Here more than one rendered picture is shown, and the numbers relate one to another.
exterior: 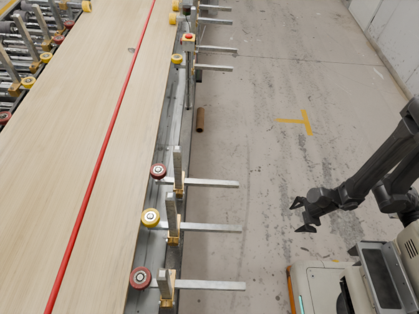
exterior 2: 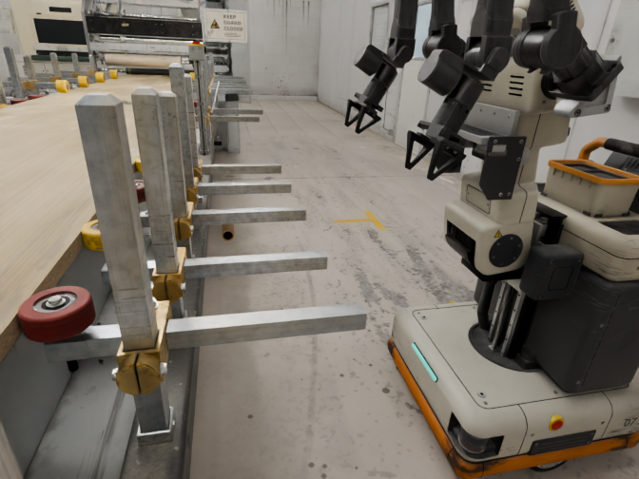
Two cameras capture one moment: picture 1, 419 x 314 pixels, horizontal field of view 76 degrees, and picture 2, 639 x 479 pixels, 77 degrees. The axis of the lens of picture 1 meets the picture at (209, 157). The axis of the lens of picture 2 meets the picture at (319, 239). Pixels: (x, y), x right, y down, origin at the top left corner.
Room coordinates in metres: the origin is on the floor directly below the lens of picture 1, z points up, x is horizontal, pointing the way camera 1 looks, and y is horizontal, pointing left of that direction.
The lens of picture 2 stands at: (-0.72, -0.08, 1.21)
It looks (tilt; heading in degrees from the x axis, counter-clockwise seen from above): 25 degrees down; 351
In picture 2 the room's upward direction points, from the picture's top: 3 degrees clockwise
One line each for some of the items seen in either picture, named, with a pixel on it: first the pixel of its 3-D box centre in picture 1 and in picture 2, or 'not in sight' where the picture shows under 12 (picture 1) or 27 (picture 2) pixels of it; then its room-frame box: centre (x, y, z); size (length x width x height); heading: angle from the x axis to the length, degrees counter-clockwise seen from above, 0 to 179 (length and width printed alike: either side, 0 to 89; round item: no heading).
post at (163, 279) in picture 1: (166, 291); (178, 199); (0.22, 0.11, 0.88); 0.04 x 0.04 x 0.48; 4
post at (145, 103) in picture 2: not in sight; (163, 231); (-0.03, 0.09, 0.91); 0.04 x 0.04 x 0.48; 4
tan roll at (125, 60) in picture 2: not in sight; (164, 61); (4.53, 0.94, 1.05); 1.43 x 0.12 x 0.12; 94
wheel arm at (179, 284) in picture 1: (192, 285); (221, 217); (0.27, 0.01, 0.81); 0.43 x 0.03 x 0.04; 94
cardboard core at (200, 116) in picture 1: (200, 119); (227, 226); (2.03, 0.14, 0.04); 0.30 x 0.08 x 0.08; 4
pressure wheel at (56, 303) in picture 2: not in sight; (65, 335); (-0.24, 0.18, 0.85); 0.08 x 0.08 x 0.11
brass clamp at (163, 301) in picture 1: (168, 288); (182, 220); (0.25, 0.11, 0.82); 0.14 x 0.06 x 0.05; 4
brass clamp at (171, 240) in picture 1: (174, 230); (189, 191); (0.50, 0.12, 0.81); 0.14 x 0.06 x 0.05; 4
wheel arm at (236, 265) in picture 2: not in sight; (221, 267); (0.02, 0.00, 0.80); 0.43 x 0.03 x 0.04; 94
